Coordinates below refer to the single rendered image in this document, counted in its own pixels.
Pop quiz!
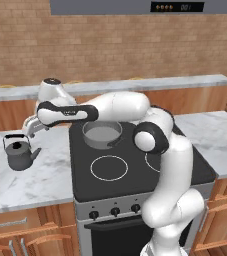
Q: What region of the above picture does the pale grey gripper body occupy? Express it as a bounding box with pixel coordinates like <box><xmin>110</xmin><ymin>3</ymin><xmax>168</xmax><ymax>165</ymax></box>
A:
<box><xmin>21</xmin><ymin>115</ymin><xmax>51</xmax><ymax>139</ymax></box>

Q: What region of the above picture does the dark grey kettle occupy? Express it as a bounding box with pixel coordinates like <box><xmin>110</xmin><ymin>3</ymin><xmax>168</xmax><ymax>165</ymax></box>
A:
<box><xmin>2</xmin><ymin>133</ymin><xmax>43</xmax><ymax>172</ymax></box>

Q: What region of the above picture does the black hob stove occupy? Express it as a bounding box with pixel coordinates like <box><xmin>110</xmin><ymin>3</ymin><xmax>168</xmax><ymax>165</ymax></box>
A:
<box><xmin>68</xmin><ymin>119</ymin><xmax>218</xmax><ymax>256</ymax></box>

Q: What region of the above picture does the black stove knob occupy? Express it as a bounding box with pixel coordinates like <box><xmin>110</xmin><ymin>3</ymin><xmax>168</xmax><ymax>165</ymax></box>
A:
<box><xmin>110</xmin><ymin>206</ymin><xmax>121</xmax><ymax>217</ymax></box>
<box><xmin>130</xmin><ymin>203</ymin><xmax>142</xmax><ymax>214</ymax></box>
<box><xmin>88</xmin><ymin>210</ymin><xmax>100</xmax><ymax>221</ymax></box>

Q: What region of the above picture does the wooden counter cupboard run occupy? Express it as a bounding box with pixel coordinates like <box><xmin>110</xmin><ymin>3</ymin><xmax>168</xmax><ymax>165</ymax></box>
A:
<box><xmin>0</xmin><ymin>84</ymin><xmax>227</xmax><ymax>134</ymax></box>

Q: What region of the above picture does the grey cooking pot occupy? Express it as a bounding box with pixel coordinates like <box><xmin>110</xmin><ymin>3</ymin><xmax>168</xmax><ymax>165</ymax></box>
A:
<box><xmin>81</xmin><ymin>120</ymin><xmax>124</xmax><ymax>150</ymax></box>

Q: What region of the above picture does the black oven door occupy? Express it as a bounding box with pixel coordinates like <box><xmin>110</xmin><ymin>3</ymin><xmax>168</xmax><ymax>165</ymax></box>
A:
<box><xmin>83</xmin><ymin>215</ymin><xmax>194</xmax><ymax>256</ymax></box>

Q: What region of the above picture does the grey range hood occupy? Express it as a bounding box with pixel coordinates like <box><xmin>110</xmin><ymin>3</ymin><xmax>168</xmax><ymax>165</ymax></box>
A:
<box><xmin>49</xmin><ymin>0</ymin><xmax>227</xmax><ymax>16</ymax></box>

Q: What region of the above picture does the silver drawer handle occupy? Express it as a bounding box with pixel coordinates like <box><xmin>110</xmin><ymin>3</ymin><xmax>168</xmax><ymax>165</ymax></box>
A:
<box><xmin>0</xmin><ymin>217</ymin><xmax>29</xmax><ymax>230</ymax></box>

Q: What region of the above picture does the silver cupboard door handle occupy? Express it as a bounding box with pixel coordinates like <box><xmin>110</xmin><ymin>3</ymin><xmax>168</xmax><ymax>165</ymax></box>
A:
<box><xmin>19</xmin><ymin>237</ymin><xmax>30</xmax><ymax>256</ymax></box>
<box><xmin>198</xmin><ymin>205</ymin><xmax>209</xmax><ymax>233</ymax></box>
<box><xmin>8</xmin><ymin>239</ymin><xmax>18</xmax><ymax>256</ymax></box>

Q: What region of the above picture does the black oven door handle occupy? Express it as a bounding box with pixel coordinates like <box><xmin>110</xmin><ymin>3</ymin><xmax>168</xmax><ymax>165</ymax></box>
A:
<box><xmin>83</xmin><ymin>216</ymin><xmax>147</xmax><ymax>232</ymax></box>

